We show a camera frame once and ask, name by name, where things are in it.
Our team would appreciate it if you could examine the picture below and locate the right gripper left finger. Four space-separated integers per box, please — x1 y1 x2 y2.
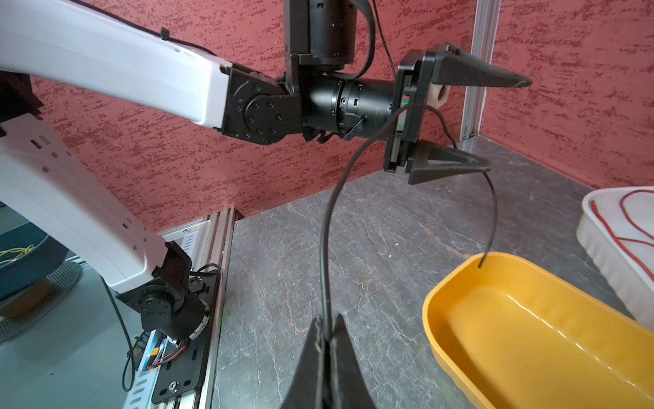
281 316 325 408

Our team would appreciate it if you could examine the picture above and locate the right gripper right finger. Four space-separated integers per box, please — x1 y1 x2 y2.
328 315 376 408

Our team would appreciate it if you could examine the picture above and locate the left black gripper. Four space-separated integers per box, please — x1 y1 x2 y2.
383 44 532 185

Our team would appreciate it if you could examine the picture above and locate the black cable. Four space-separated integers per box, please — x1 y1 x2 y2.
318 101 500 341

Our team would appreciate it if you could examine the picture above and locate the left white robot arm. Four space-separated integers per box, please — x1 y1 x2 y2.
1 1 531 342

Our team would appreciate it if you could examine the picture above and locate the yellow plastic tray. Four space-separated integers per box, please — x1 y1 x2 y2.
422 252 653 408

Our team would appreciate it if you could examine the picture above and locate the left aluminium corner post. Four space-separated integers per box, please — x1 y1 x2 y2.
460 0 502 141

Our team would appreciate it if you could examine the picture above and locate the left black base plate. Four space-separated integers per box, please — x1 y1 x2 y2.
151 263 221 405

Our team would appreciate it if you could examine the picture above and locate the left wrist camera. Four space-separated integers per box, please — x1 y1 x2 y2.
283 0 376 92

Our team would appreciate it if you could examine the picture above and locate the red cable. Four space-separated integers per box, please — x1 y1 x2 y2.
589 187 654 283

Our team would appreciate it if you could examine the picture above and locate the aluminium mounting rail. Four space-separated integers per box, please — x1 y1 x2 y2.
117 209 238 408

